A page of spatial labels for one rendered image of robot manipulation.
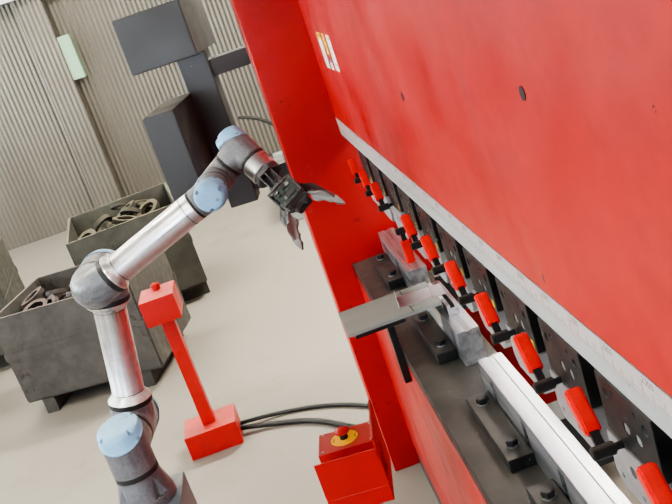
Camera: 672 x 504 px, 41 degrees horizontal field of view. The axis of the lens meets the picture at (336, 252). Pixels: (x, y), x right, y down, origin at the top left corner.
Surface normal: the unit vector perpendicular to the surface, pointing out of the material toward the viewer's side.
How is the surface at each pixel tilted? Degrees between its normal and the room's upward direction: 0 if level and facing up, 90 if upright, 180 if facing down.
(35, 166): 90
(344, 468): 90
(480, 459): 0
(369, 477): 90
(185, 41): 90
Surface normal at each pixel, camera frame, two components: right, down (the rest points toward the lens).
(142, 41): 0.00, 0.31
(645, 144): -0.94, 0.33
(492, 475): -0.31, -0.90
